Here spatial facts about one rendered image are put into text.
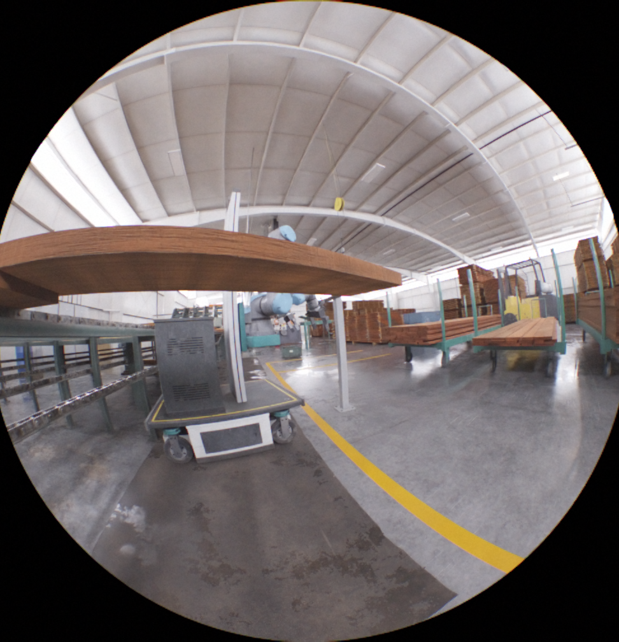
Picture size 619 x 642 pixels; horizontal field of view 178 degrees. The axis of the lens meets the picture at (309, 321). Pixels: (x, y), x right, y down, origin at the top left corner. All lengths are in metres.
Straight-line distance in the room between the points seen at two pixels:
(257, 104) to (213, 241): 6.60
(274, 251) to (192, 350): 0.82
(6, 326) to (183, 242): 0.58
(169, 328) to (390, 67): 7.22
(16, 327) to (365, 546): 1.19
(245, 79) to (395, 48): 3.86
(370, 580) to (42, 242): 1.04
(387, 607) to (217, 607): 0.45
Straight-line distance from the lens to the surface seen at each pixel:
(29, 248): 0.45
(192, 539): 0.95
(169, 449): 1.31
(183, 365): 1.10
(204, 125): 7.23
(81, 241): 0.38
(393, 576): 0.79
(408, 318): 8.50
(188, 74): 6.56
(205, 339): 1.09
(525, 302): 7.42
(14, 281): 0.54
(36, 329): 0.77
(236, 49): 5.51
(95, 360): 1.83
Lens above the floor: 0.75
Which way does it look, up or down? 2 degrees up
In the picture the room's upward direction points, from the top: 4 degrees counter-clockwise
